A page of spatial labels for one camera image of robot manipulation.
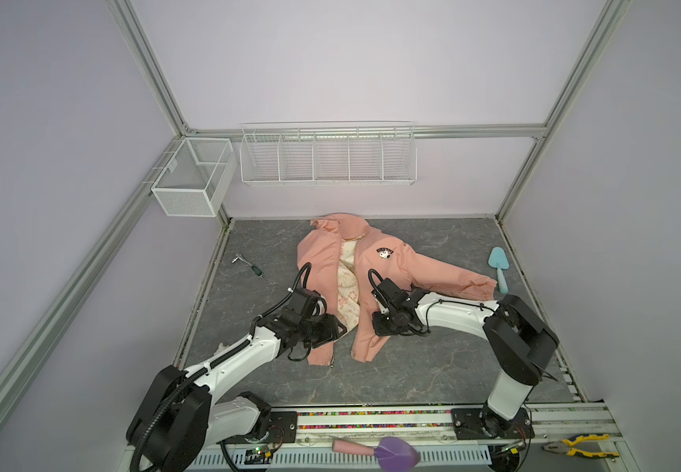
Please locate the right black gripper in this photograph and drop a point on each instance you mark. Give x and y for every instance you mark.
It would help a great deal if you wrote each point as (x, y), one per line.
(376, 316)

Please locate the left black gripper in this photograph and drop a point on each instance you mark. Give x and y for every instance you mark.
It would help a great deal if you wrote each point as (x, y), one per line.
(329, 322)

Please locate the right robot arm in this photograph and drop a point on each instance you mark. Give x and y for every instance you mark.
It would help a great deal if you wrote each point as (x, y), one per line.
(521, 341)

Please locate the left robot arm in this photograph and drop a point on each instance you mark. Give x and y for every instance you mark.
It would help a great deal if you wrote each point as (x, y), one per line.
(183, 410)

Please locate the teal plastic trowel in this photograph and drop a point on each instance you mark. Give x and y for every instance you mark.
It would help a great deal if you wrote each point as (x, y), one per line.
(498, 260)

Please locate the white mesh box basket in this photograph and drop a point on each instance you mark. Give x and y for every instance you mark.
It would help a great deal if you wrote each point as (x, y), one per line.
(196, 177)

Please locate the small green-handled screwdriver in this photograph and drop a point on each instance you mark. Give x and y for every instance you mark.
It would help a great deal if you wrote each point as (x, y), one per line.
(238, 258)

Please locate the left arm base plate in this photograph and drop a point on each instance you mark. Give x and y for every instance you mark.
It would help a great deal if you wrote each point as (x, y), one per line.
(280, 427)

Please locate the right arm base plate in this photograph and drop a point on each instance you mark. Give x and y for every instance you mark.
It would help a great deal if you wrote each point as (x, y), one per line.
(472, 423)

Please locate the purple pink-handled scoop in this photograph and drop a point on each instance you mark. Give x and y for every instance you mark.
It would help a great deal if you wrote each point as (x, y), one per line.
(392, 454)

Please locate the white wire shelf basket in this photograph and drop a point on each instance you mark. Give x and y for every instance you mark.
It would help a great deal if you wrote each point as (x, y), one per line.
(329, 153)

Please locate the yellow-handled pliers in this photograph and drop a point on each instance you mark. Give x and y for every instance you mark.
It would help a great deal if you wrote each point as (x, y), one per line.
(573, 447)

